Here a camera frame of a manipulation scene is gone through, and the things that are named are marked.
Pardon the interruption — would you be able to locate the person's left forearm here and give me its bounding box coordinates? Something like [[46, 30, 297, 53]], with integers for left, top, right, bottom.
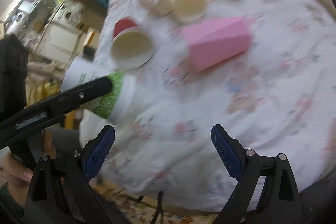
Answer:
[[0, 182, 25, 218]]

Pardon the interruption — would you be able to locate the yellow cloth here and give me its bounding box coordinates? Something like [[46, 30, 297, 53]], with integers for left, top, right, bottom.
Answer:
[[28, 79, 69, 130]]

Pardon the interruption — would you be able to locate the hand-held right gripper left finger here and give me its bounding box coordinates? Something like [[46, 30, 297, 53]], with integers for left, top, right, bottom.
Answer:
[[24, 124, 116, 224]]

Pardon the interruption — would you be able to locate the person's left hand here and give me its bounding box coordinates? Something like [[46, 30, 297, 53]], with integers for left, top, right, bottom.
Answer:
[[0, 131, 57, 189]]

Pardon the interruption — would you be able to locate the white cabinet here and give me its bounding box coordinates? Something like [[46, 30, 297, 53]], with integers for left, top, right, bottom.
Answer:
[[37, 21, 85, 62]]

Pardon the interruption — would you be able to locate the black cloth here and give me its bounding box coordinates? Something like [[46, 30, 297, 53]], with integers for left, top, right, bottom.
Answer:
[[0, 34, 29, 119]]

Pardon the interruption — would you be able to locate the patterned floor mat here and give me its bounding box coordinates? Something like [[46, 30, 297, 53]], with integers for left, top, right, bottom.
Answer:
[[89, 177, 237, 224]]

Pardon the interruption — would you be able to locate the black strap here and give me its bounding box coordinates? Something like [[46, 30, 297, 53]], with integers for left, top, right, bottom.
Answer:
[[151, 191, 165, 224]]

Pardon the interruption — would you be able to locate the pink box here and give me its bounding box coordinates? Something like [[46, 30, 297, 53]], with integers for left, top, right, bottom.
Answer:
[[181, 17, 254, 73]]

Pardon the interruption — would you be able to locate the cardboard box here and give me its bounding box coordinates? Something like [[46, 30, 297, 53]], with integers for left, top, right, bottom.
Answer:
[[83, 27, 101, 49]]

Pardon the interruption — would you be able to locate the red paper cup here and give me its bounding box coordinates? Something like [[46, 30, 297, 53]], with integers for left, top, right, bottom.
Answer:
[[110, 18, 154, 70]]

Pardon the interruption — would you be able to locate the white printed blanket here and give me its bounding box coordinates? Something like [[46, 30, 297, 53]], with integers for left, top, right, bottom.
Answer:
[[79, 0, 336, 214]]

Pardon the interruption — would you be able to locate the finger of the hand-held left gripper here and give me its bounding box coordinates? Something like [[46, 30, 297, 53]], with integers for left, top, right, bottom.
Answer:
[[0, 76, 113, 150]]

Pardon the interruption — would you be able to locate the white washing machine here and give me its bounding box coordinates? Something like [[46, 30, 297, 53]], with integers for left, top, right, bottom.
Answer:
[[62, 4, 80, 23]]

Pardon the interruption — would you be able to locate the small cream paper cup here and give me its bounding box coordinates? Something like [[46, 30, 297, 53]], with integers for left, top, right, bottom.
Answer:
[[139, 0, 174, 17]]

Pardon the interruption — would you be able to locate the striped cream paper cup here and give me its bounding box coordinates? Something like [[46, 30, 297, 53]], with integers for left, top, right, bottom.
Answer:
[[170, 0, 207, 24]]

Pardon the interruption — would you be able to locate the green and white paper cup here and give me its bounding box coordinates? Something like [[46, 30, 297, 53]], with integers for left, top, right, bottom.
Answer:
[[61, 57, 137, 125]]

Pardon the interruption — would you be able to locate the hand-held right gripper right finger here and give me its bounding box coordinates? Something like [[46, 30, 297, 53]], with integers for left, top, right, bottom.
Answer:
[[211, 124, 303, 224]]

